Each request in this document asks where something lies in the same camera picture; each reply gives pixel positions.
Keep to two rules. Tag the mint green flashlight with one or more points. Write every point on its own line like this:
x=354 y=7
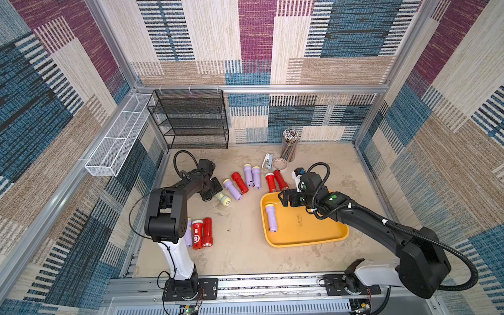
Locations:
x=223 y=199

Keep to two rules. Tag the red flashlight silver reflector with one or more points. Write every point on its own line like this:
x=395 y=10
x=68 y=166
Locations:
x=280 y=180

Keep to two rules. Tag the yellow plastic tray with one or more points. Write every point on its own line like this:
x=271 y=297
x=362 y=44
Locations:
x=297 y=228

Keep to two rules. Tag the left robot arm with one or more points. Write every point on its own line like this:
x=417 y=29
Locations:
x=166 y=219

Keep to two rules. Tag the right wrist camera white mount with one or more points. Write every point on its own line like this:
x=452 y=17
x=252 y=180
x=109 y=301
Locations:
x=297 y=174

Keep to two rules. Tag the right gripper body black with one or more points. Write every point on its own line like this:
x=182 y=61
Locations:
x=293 y=197

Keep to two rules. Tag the purple flashlight yellow rim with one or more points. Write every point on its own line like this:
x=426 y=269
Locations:
x=229 y=185

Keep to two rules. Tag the black mesh shelf rack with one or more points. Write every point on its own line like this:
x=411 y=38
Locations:
x=190 y=118

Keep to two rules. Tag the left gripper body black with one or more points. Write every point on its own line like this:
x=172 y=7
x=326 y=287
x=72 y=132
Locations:
x=216 y=188

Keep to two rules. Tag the all red flashlight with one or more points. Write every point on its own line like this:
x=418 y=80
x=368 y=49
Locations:
x=236 y=177

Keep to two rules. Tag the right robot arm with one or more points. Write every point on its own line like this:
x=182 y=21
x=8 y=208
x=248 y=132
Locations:
x=421 y=264

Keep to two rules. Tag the white tape roll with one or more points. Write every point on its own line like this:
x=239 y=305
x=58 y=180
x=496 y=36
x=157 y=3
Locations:
x=279 y=164

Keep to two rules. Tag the white wire wall basket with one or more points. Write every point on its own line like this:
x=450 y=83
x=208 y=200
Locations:
x=112 y=151

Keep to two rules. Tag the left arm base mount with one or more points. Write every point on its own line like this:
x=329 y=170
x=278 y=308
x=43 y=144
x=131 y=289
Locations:
x=190 y=290

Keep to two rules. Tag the light blue stapler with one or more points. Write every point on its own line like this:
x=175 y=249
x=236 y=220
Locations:
x=267 y=162

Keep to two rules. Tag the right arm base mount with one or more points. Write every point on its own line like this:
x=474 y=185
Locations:
x=341 y=285

